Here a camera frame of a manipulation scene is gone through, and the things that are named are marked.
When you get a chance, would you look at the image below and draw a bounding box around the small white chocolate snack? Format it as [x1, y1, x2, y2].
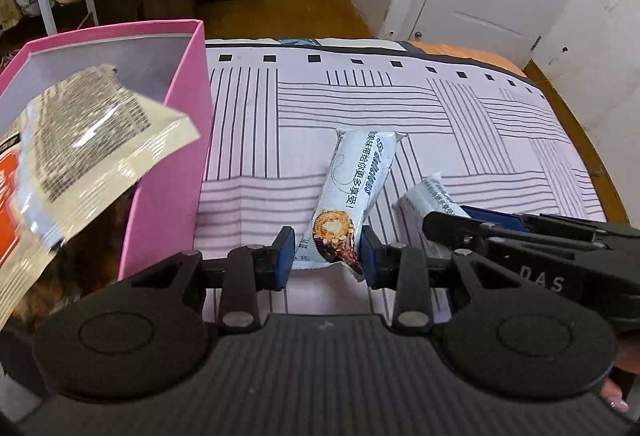
[293, 129, 406, 281]

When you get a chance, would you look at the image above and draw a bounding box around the beige instant noodle pack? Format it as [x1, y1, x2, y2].
[0, 62, 202, 332]

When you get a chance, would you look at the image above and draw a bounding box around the person's right hand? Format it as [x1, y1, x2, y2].
[600, 338, 640, 414]

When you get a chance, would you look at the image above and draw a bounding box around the pink storage box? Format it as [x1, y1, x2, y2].
[1, 19, 213, 279]

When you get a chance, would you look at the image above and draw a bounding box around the patterned bed sheet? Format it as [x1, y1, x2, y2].
[192, 36, 609, 325]

